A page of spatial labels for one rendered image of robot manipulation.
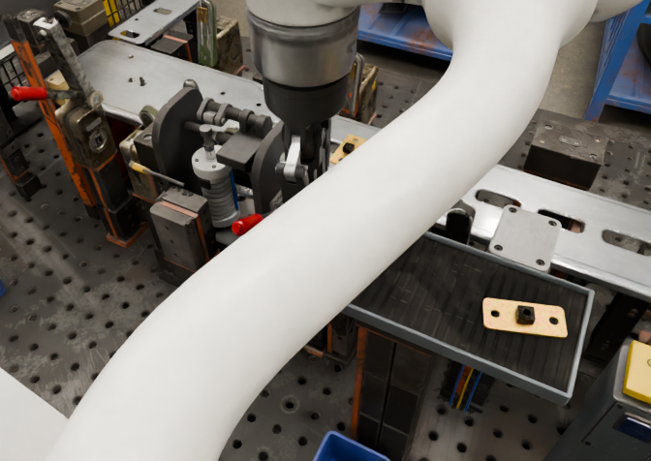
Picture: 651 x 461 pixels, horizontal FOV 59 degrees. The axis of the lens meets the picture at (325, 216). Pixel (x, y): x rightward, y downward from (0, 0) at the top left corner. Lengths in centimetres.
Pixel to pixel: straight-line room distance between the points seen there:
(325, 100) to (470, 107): 21
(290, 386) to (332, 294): 83
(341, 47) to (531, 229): 43
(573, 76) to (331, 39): 289
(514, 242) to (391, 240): 52
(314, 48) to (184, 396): 29
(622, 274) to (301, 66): 64
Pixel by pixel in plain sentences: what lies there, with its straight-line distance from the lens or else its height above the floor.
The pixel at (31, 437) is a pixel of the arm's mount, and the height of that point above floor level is 79.
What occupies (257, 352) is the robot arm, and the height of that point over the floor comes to 146.
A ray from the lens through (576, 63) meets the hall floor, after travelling 341.
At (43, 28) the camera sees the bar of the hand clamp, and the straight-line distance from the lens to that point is 106.
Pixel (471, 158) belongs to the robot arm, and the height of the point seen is 149.
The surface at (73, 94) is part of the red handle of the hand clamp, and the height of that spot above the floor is 108.
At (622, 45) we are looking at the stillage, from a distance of 273.
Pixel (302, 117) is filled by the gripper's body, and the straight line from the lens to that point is 49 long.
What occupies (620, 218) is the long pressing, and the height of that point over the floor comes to 100.
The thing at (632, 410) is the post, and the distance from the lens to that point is 66.
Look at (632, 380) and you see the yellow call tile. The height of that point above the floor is 116.
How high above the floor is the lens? 167
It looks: 47 degrees down
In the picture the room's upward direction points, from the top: straight up
